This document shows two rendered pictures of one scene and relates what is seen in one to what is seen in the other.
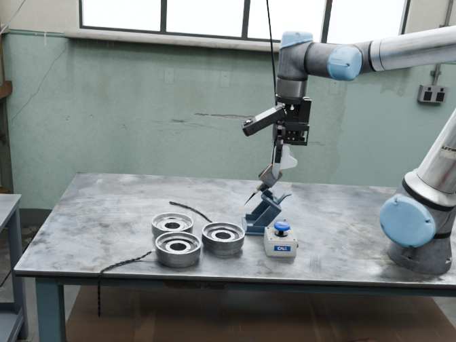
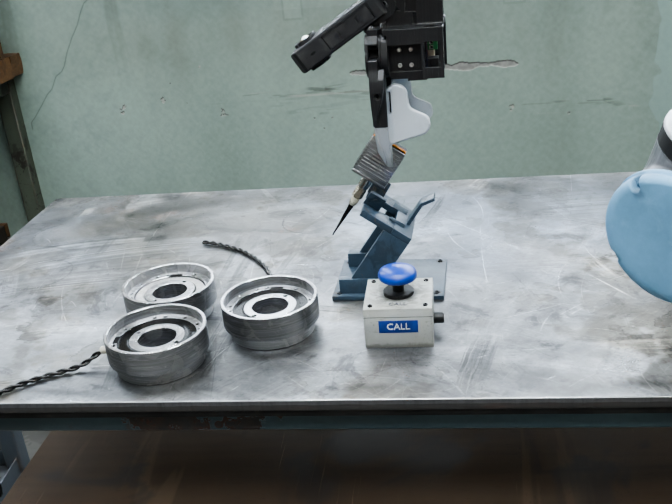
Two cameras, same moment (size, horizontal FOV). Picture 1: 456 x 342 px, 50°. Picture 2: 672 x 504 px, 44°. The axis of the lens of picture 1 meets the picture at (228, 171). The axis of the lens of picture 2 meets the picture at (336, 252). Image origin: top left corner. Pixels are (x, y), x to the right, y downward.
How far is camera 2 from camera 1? 0.43 m
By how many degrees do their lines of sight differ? 13
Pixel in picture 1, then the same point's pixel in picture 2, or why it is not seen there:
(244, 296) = (380, 433)
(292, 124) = (399, 29)
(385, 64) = not seen: outside the picture
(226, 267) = (262, 377)
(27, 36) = not seen: outside the picture
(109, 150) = (204, 159)
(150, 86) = (260, 28)
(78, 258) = not seen: outside the picture
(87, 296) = (61, 443)
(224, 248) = (263, 335)
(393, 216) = (636, 225)
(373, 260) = (632, 341)
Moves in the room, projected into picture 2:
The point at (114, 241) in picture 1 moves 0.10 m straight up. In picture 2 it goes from (47, 332) to (27, 253)
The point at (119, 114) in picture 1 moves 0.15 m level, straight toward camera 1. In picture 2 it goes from (212, 90) to (206, 102)
